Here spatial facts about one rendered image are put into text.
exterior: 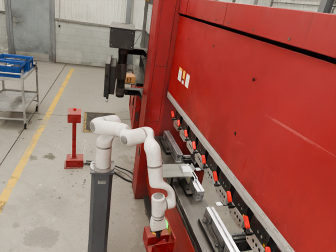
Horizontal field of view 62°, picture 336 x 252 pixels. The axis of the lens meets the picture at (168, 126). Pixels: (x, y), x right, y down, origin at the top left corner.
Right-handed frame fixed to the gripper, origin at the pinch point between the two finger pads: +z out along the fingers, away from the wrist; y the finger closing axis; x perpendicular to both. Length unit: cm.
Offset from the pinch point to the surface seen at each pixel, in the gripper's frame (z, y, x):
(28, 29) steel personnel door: -53, 135, -801
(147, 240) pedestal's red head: 8.2, 5.9, -5.1
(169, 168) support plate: -14, -26, -52
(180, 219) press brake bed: 10.8, -24.0, -19.0
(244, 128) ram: -79, -44, 17
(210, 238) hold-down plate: -1.4, -30.3, 15.5
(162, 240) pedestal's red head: 11.2, -4.4, -4.6
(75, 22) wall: -73, 3, -778
